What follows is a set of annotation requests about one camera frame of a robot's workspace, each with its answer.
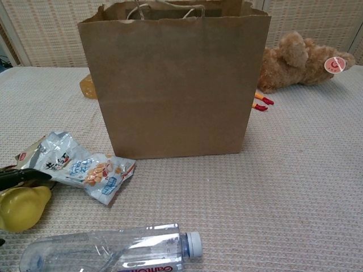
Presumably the brown teddy bear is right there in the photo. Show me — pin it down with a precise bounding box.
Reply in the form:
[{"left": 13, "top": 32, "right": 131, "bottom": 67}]
[{"left": 256, "top": 30, "right": 357, "bottom": 94}]

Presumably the woven folding screen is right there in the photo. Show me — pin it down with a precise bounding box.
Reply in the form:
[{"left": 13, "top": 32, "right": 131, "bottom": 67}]
[{"left": 0, "top": 0, "right": 363, "bottom": 69}]

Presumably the beige woven tablecloth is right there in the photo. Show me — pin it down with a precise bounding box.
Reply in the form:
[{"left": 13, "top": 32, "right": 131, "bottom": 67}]
[{"left": 0, "top": 66, "right": 363, "bottom": 272}]

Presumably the brown snack packet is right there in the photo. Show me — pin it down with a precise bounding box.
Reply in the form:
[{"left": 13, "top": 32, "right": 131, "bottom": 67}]
[{"left": 0, "top": 135, "right": 57, "bottom": 193}]

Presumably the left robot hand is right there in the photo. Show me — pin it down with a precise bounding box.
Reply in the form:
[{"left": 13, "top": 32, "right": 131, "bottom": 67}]
[{"left": 0, "top": 168, "right": 53, "bottom": 191}]

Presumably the silver snack packet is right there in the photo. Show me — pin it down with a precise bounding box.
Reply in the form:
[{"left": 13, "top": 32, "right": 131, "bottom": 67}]
[{"left": 22, "top": 130, "right": 137, "bottom": 207}]

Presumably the yellow pear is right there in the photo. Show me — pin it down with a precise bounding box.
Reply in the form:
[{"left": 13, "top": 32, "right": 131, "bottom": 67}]
[{"left": 0, "top": 185, "right": 52, "bottom": 233}]

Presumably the brown paper shopping bag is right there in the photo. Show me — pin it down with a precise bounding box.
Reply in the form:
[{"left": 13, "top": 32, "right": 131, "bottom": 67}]
[{"left": 77, "top": 0, "right": 272, "bottom": 160}]

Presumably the yellow rubber chicken toy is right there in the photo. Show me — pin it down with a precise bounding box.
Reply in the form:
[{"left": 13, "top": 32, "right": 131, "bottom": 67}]
[{"left": 251, "top": 90, "right": 275, "bottom": 113}]

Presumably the transparent plastic water bottle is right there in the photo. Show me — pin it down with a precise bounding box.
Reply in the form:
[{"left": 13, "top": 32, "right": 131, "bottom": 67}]
[{"left": 19, "top": 223, "right": 203, "bottom": 272}]

